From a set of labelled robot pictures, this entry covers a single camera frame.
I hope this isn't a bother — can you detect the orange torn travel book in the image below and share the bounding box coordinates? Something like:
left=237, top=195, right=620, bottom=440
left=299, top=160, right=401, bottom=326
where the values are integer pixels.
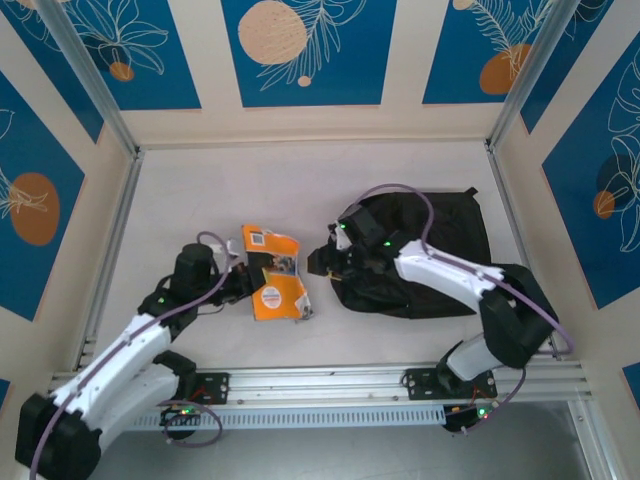
left=241, top=224, right=315, bottom=323

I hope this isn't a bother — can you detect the black backpack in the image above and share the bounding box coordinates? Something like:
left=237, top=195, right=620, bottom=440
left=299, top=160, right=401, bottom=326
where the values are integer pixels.
left=307, top=187, right=495, bottom=320

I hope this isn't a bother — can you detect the left controller board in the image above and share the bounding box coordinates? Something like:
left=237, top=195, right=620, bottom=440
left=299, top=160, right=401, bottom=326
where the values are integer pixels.
left=159, top=405, right=202, bottom=427

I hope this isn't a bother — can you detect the controller board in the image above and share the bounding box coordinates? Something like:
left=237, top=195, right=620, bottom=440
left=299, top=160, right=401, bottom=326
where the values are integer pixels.
left=159, top=405, right=202, bottom=427
left=443, top=402, right=496, bottom=435

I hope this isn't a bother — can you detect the right controller board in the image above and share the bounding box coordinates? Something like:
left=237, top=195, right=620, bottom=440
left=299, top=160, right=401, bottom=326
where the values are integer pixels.
left=443, top=402, right=496, bottom=435

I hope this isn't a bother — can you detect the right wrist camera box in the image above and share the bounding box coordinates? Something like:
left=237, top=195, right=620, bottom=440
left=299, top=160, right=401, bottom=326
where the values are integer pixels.
left=337, top=207, right=387, bottom=246

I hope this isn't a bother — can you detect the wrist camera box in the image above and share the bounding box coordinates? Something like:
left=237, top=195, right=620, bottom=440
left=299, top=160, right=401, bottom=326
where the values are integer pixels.
left=244, top=251, right=272, bottom=290
left=337, top=207, right=387, bottom=246

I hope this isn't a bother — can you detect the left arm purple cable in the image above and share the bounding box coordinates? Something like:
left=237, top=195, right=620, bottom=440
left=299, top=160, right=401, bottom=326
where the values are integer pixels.
left=29, top=230, right=240, bottom=480

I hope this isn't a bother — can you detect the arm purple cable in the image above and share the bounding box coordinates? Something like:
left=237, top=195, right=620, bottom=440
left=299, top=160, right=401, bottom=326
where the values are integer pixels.
left=355, top=183, right=575, bottom=436
left=29, top=230, right=240, bottom=480

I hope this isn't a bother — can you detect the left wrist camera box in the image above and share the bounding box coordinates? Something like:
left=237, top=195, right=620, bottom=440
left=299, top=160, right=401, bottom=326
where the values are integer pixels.
left=244, top=251, right=272, bottom=290

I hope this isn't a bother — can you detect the left aluminium side rail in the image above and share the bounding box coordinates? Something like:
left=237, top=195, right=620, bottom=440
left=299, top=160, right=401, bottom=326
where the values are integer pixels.
left=74, top=147, right=146, bottom=374

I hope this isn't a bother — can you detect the aluminium side rail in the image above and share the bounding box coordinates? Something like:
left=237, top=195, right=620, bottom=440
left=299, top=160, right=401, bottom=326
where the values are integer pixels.
left=487, top=142, right=559, bottom=359
left=74, top=147, right=146, bottom=374

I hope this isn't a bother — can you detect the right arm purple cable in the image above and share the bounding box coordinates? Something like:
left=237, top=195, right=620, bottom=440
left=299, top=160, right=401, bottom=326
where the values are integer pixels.
left=355, top=183, right=575, bottom=436

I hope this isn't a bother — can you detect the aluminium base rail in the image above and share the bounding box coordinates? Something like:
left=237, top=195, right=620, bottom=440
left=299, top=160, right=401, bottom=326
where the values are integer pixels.
left=49, top=362, right=586, bottom=412

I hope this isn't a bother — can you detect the left black mount plate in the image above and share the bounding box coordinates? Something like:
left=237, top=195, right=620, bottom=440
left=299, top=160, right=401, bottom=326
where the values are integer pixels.
left=174, top=370, right=231, bottom=406

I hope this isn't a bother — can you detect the black mount plate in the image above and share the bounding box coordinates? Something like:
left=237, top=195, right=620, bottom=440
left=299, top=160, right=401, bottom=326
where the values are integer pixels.
left=174, top=370, right=231, bottom=406
left=405, top=367, right=499, bottom=401

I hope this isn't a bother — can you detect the right black mount plate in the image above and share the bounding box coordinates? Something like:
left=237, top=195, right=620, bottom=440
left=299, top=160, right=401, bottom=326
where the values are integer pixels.
left=405, top=367, right=499, bottom=401

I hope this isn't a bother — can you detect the white slotted cable duct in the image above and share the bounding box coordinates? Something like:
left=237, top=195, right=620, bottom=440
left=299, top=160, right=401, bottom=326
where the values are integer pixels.
left=124, top=405, right=447, bottom=433

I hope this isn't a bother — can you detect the right aluminium side rail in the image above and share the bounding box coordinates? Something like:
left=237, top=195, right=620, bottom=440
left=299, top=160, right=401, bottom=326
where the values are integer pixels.
left=487, top=142, right=559, bottom=359

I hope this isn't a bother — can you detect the left aluminium upright post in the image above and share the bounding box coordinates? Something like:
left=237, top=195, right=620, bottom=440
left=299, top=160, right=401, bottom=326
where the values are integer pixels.
left=37, top=0, right=141, bottom=159

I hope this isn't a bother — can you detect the aluminium upright post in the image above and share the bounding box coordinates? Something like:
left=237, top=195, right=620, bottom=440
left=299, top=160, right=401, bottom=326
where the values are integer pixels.
left=486, top=0, right=587, bottom=154
left=37, top=0, right=141, bottom=159

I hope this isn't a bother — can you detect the right aluminium upright post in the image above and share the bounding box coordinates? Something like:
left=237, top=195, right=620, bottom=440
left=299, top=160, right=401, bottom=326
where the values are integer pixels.
left=486, top=0, right=587, bottom=154

